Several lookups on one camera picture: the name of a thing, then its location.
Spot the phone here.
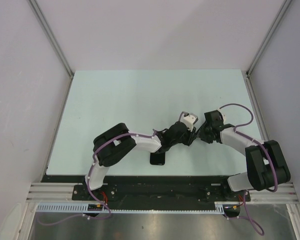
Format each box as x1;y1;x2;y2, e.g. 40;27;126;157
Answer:
149;152;166;166

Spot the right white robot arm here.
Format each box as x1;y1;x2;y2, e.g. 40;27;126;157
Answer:
198;110;291;201

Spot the right aluminium frame post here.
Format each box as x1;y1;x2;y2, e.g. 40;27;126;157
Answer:
245;0;295;78

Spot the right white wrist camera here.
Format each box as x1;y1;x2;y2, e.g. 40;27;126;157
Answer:
217;108;227;123

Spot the left aluminium frame post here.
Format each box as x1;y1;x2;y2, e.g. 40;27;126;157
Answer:
27;0;74;80

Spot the white slotted cable duct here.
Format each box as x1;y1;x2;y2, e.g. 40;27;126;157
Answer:
35;202;228;215

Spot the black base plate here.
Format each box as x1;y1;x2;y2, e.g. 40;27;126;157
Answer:
43;175;251;213

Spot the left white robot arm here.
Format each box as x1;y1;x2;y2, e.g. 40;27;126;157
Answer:
83;120;197;200

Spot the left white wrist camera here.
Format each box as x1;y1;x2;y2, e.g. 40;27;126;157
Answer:
179;111;199;132

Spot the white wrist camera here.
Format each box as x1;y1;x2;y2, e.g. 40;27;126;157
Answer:
179;111;199;132
217;108;227;123

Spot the aluminium frame post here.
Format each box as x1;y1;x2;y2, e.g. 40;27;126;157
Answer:
27;0;74;80
245;0;295;78

